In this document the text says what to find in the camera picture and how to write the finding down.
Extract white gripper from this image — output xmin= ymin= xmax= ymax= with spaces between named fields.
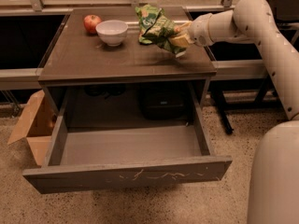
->
xmin=169 ymin=13 xmax=214 ymax=48

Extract green jalapeno chip bag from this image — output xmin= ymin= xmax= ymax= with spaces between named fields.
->
xmin=144 ymin=15 xmax=187 ymax=57

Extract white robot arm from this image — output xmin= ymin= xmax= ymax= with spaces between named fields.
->
xmin=180 ymin=0 xmax=299 ymax=224

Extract light green snack bag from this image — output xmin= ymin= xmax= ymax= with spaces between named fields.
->
xmin=135 ymin=4 xmax=164 ymax=45

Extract grey cabinet with counter top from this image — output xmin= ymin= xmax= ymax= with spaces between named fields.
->
xmin=38 ymin=7 xmax=216 ymax=127

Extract grey open drawer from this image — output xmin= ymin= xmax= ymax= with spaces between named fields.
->
xmin=23 ymin=83 xmax=232 ymax=193

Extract white ceramic bowl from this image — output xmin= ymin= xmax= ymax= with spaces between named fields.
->
xmin=96 ymin=20 xmax=128 ymax=47

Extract black device inside cabinet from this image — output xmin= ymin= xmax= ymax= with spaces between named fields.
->
xmin=138 ymin=83 xmax=189 ymax=120

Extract red apple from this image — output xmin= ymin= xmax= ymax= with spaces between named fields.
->
xmin=83 ymin=15 xmax=102 ymax=34

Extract black table with legs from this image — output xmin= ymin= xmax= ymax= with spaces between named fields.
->
xmin=208 ymin=0 xmax=299 ymax=136

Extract brown cardboard box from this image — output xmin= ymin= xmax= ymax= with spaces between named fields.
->
xmin=8 ymin=91 xmax=56 ymax=166

